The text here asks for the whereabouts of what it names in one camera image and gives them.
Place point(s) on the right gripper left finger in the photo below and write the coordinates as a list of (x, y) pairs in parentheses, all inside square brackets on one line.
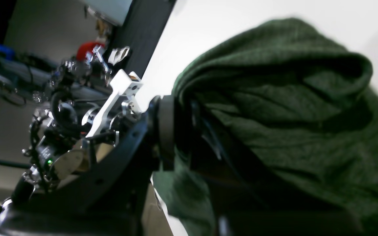
[(109, 200)]

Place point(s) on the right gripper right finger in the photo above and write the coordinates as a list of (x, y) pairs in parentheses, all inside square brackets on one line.
[(247, 197)]

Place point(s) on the green long-sleeve shirt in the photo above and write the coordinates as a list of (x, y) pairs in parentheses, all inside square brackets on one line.
[(301, 103)]

